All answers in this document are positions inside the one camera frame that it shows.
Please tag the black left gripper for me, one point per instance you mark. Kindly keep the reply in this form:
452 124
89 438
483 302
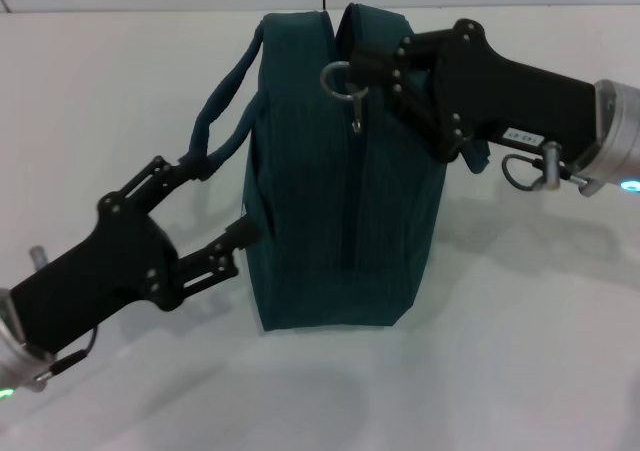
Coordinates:
100 271

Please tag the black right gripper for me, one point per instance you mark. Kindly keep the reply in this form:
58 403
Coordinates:
500 91

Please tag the dark teal insulated lunch bag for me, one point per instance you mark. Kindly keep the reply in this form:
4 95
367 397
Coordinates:
310 196

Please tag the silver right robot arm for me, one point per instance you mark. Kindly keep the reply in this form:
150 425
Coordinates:
620 131

